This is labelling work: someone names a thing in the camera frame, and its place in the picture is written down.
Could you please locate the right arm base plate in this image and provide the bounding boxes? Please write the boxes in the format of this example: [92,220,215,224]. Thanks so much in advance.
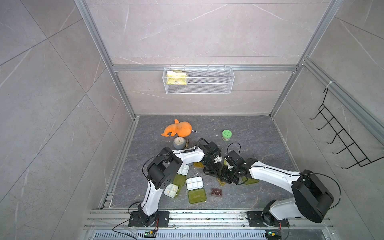
[245,211,289,228]

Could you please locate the dark red small pillbox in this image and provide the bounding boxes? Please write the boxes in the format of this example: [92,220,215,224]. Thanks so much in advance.
[211,188,223,198]

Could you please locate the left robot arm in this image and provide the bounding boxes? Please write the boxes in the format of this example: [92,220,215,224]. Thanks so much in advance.
[129,139,222,227]

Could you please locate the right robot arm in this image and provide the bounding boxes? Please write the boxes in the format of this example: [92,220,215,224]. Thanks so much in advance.
[221,151,340,227]

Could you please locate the black wall hook rack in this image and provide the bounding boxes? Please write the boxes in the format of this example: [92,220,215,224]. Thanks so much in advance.
[310,88,384,170]

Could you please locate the metal base rail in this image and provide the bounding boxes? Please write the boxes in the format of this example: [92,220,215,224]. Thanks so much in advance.
[79,209,339,240]

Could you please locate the orange whale toy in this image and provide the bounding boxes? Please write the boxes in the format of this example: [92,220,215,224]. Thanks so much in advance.
[161,119,193,138]

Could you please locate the green lidded jar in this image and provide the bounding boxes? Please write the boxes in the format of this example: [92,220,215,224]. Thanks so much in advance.
[222,130,233,141]

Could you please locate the green six-cell pillbox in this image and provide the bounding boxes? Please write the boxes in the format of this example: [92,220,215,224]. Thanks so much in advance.
[241,176,260,185]
[186,177,207,204]

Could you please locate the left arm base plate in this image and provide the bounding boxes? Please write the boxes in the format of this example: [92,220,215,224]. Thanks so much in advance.
[128,211,170,228]

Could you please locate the small yellow clear pillbox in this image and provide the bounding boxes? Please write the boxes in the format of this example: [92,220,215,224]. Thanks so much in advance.
[217,179,227,186]

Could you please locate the amber lid small pillbox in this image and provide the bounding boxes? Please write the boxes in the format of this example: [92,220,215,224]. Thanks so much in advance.
[193,162,205,168]

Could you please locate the left green four-cell pillbox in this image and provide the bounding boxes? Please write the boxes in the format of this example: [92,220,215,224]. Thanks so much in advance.
[173,165,190,187]

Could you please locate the white wire wall basket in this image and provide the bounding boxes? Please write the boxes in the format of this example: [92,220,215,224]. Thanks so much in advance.
[162,67,235,95]

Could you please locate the front left small pillbox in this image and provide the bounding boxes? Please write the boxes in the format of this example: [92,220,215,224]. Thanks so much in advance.
[164,184,180,198]

